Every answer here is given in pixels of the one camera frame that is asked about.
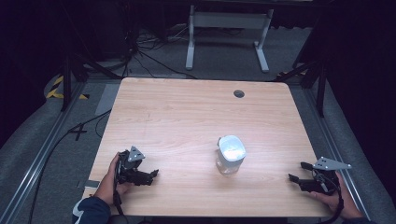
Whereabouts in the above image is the white metal desk frame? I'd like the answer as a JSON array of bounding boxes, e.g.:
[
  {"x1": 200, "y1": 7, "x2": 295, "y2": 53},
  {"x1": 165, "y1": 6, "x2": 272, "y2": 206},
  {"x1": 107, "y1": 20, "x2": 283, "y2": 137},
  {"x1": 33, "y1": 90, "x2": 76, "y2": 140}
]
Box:
[{"x1": 185, "y1": 4, "x2": 276, "y2": 75}]

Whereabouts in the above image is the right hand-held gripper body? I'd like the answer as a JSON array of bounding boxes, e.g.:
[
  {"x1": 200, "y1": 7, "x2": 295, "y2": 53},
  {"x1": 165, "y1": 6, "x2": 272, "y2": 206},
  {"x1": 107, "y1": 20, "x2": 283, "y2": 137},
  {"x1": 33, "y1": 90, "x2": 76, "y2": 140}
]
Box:
[{"x1": 299, "y1": 156, "x2": 353, "y2": 197}]

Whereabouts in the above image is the hand-held gripper cable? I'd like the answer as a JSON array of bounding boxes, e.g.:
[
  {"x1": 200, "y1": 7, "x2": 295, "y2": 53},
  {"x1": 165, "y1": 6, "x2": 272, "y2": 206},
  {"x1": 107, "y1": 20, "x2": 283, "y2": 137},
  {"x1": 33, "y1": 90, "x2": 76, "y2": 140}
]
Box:
[
  {"x1": 320, "y1": 174, "x2": 346, "y2": 224},
  {"x1": 112, "y1": 189, "x2": 126, "y2": 218}
]

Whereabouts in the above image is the bundle of black cables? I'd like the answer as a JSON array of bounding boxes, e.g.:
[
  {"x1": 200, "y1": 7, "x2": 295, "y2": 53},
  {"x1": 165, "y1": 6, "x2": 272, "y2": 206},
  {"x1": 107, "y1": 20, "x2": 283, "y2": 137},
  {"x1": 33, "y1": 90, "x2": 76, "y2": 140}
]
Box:
[{"x1": 122, "y1": 24, "x2": 199, "y2": 80}]

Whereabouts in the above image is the left hand-held gripper cable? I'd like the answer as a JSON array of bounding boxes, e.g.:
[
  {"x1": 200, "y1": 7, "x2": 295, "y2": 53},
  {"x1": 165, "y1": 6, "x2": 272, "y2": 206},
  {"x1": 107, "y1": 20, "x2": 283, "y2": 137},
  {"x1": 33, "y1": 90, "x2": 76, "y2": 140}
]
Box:
[{"x1": 112, "y1": 189, "x2": 126, "y2": 218}]

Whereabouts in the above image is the aluminium floor rail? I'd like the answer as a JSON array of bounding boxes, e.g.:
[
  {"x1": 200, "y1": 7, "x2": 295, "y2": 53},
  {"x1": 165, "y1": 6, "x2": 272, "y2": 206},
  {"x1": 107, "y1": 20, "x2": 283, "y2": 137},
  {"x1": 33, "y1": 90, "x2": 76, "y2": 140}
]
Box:
[
  {"x1": 0, "y1": 81, "x2": 88, "y2": 224},
  {"x1": 302, "y1": 86, "x2": 372, "y2": 220}
]

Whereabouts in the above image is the clear plastic jar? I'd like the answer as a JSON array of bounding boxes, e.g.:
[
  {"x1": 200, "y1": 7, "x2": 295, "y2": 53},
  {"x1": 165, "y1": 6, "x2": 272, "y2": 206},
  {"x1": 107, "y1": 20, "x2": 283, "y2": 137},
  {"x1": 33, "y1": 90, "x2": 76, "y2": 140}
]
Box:
[{"x1": 215, "y1": 148, "x2": 244, "y2": 177}]

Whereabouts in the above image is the person's right hand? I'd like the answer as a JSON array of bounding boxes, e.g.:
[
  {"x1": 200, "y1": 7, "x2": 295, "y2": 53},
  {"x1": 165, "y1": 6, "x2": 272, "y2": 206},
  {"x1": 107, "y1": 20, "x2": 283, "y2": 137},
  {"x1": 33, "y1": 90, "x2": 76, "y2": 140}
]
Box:
[{"x1": 307, "y1": 172, "x2": 364, "y2": 220}]

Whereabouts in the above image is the long black floor cable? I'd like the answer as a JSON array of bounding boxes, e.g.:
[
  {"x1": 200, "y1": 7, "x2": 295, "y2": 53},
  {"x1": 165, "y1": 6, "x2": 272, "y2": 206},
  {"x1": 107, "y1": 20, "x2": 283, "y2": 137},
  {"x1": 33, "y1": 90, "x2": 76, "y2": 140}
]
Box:
[{"x1": 28, "y1": 108, "x2": 112, "y2": 224}]

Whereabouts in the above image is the black metal stand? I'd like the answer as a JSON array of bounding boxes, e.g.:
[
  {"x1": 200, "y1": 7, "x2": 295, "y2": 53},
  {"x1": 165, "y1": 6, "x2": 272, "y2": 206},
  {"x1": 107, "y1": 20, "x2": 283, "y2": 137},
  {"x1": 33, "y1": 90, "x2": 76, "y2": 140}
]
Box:
[
  {"x1": 60, "y1": 50, "x2": 123, "y2": 113},
  {"x1": 274, "y1": 57, "x2": 329, "y2": 119}
]

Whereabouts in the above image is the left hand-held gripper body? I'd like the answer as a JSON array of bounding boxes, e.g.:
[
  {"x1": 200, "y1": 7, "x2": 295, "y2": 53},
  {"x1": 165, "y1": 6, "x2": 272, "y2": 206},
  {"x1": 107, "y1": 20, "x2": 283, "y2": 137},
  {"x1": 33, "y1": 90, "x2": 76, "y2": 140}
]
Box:
[{"x1": 116, "y1": 146, "x2": 148, "y2": 187}]

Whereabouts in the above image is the yellow black hazard tape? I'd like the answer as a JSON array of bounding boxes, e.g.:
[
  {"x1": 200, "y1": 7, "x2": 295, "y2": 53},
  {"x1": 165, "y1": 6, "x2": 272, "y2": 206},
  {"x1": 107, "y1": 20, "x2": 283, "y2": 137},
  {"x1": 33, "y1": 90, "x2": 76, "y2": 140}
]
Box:
[{"x1": 45, "y1": 75, "x2": 91, "y2": 101}]

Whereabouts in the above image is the right hand-held gripper cable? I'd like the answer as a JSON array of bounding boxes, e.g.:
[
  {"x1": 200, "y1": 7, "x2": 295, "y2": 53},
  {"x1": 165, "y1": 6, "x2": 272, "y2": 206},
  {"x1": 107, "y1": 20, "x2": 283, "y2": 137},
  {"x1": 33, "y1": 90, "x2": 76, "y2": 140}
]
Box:
[{"x1": 320, "y1": 174, "x2": 346, "y2": 224}]

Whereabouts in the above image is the grey floor plate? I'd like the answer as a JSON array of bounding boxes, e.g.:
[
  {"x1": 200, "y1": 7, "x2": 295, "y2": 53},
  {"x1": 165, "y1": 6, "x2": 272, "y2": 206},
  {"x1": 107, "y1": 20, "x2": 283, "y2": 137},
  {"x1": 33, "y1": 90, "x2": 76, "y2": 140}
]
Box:
[{"x1": 94, "y1": 82, "x2": 121, "y2": 117}]

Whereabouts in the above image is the person's left hand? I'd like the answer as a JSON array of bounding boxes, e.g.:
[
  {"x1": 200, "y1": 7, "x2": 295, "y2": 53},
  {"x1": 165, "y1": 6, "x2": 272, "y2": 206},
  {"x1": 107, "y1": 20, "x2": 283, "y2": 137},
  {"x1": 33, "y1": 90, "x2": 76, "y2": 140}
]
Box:
[{"x1": 92, "y1": 152, "x2": 134, "y2": 206}]

